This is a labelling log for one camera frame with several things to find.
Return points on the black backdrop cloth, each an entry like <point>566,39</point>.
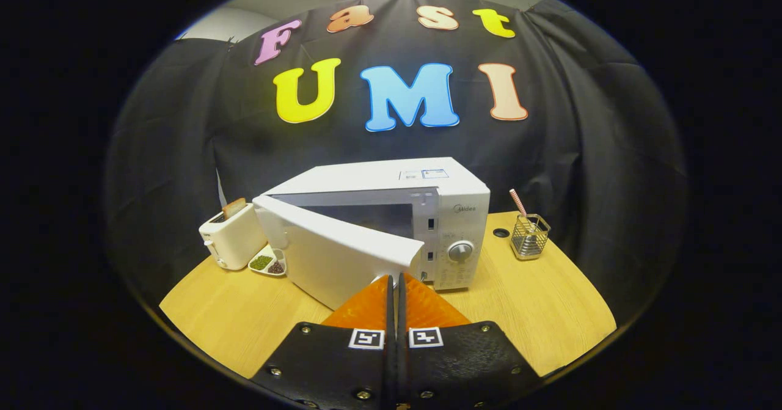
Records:
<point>550,123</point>

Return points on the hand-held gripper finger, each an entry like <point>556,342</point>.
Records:
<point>390,367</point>
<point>402,367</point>

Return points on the white divided snack dish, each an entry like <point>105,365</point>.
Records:
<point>263,263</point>

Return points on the black round table grommet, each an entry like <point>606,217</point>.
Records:
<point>501,233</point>

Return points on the white microwave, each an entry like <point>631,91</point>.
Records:
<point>366,181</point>

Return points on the white toaster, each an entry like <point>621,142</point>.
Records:
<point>235,239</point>

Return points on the toast slice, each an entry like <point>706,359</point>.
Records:
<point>234,208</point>

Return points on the pink striped straw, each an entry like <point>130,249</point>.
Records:
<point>517,201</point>

